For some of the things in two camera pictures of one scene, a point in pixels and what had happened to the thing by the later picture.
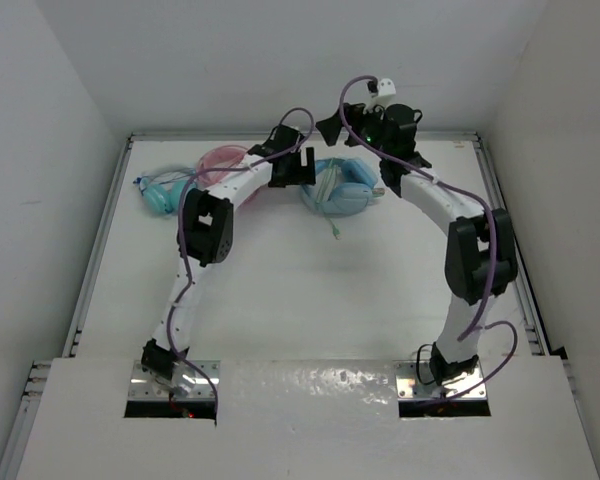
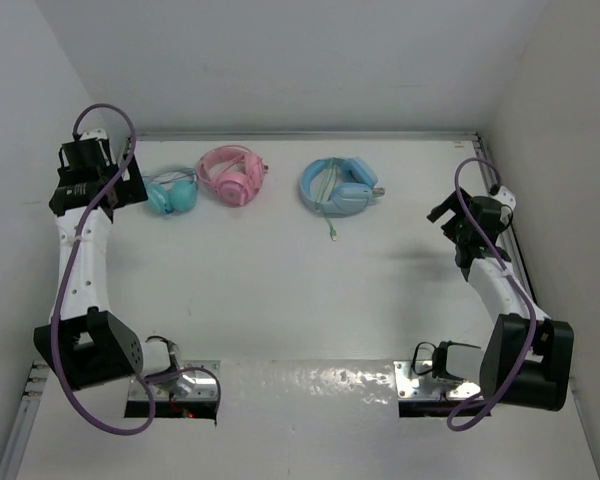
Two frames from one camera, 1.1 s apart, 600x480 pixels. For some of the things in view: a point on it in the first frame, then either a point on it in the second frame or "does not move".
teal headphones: (161, 192) does not move
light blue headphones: (342, 188) does not move
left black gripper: (301, 175) → (132, 190)
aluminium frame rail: (213, 136) does not move
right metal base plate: (410, 387) does not move
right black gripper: (356, 116) → (452, 203)
